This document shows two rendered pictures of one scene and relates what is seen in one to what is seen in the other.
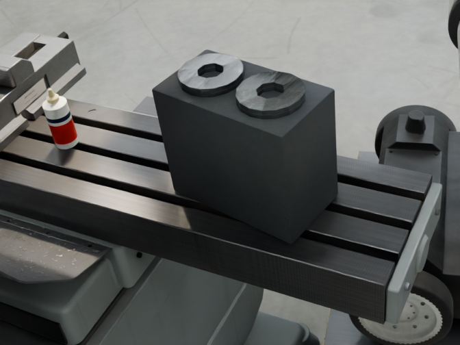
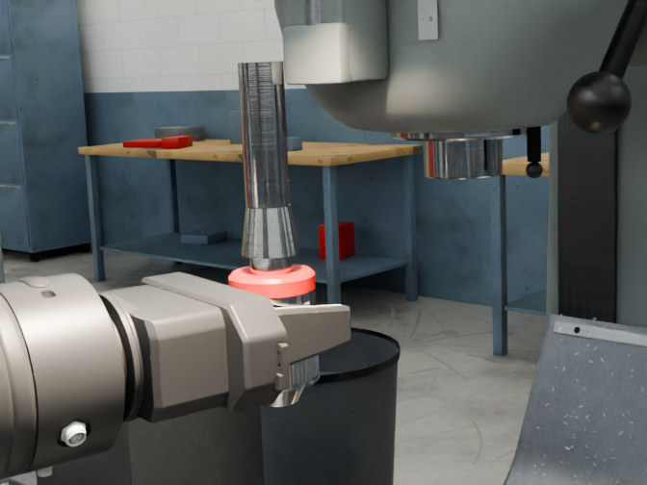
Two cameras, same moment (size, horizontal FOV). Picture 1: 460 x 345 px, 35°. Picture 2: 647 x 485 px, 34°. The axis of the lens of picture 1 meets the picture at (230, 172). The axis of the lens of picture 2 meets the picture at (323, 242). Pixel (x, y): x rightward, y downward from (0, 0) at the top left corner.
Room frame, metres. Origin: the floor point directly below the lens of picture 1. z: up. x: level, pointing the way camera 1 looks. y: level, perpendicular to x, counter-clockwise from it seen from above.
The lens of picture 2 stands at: (1.66, 0.30, 1.35)
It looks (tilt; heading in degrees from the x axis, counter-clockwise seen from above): 10 degrees down; 191
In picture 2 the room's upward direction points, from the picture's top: 2 degrees counter-clockwise
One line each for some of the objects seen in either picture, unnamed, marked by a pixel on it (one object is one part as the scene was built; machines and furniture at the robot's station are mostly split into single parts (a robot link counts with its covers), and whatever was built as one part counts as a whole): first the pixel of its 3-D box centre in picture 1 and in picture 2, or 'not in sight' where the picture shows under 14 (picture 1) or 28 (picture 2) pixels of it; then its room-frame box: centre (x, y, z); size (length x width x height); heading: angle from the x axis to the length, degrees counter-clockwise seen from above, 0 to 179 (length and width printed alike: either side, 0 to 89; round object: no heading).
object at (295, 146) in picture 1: (247, 139); (139, 431); (0.82, -0.03, 1.04); 0.22 x 0.12 x 0.20; 46
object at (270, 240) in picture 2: not in sight; (266, 168); (1.12, 0.17, 1.30); 0.03 x 0.03 x 0.11
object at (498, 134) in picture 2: not in sight; (461, 128); (1.02, 0.27, 1.31); 0.09 x 0.09 x 0.01
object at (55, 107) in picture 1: (58, 116); not in sight; (1.02, 0.27, 0.99); 0.04 x 0.04 x 0.11
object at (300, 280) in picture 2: not in sight; (271, 280); (1.12, 0.17, 1.24); 0.05 x 0.05 x 0.01
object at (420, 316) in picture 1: (400, 308); not in sight; (0.91, -0.29, 0.50); 0.20 x 0.05 x 0.20; 70
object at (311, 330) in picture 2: not in sight; (304, 334); (1.14, 0.19, 1.21); 0.06 x 0.02 x 0.03; 137
